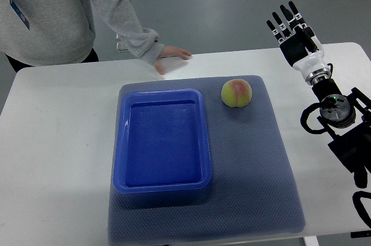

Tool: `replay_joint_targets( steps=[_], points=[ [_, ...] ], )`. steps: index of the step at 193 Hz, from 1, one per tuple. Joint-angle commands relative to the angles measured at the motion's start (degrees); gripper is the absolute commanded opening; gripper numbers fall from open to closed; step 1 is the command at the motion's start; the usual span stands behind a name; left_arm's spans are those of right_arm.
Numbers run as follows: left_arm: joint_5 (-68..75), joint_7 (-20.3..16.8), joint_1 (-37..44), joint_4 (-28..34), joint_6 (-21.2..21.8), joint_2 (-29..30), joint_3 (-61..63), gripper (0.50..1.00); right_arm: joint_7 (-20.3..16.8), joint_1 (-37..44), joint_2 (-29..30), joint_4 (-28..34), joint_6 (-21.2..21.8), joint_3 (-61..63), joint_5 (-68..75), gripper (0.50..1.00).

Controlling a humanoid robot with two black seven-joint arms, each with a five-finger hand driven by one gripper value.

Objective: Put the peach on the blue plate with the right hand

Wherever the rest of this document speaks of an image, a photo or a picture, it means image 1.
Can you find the person's bare hand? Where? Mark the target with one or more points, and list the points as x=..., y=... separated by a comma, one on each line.
x=170, y=51

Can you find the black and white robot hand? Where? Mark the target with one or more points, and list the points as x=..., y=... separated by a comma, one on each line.
x=299, y=45

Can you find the green and red peach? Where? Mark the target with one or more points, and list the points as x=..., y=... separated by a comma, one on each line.
x=236, y=93

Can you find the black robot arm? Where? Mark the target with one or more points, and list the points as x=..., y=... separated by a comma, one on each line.
x=347, y=120

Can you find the grey sweatshirt sleeve forearm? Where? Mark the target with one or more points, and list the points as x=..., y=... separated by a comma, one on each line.
x=120, y=16

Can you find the blue plastic tray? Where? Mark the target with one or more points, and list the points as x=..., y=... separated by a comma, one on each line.
x=162, y=143

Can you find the grey sweatshirt torso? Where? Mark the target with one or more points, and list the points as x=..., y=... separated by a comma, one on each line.
x=59, y=32

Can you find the blue-grey textured mat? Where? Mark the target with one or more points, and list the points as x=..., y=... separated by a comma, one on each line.
x=252, y=191

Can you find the blue lanyard badge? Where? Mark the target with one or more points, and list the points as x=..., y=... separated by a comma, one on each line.
x=19, y=13

